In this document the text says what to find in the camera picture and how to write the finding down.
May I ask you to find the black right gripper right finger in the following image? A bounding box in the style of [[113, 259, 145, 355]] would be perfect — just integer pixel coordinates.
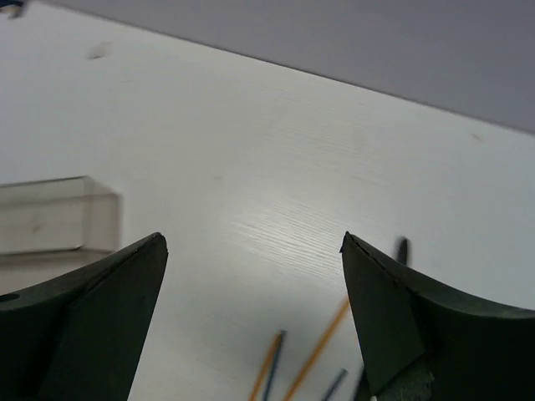
[[340, 234, 534, 400]]

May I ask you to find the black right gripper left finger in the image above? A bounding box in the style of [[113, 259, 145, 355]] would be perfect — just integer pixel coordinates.
[[1, 232, 168, 400]]

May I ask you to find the grey-blue chopstick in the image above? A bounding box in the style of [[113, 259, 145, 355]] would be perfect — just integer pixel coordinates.
[[321, 368, 348, 401], [262, 330, 287, 401]]

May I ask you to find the clear smoked utensil organizer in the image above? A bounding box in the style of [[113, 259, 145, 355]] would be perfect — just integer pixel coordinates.
[[1, 176, 122, 256]]

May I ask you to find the orange chopstick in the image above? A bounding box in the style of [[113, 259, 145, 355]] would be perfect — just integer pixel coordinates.
[[248, 331, 283, 401], [283, 297, 350, 401]]

